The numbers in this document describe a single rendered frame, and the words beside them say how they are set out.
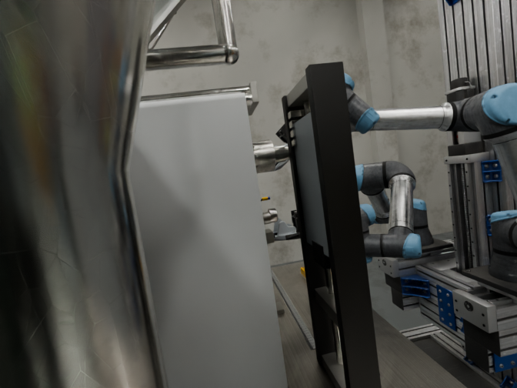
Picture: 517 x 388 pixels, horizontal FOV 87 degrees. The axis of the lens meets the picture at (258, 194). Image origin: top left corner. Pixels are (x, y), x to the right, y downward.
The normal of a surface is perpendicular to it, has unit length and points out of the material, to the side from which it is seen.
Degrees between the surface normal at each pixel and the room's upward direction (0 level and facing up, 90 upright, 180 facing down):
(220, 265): 90
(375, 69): 90
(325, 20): 90
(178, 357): 90
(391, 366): 0
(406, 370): 0
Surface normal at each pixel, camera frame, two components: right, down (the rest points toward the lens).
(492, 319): 0.13, 0.06
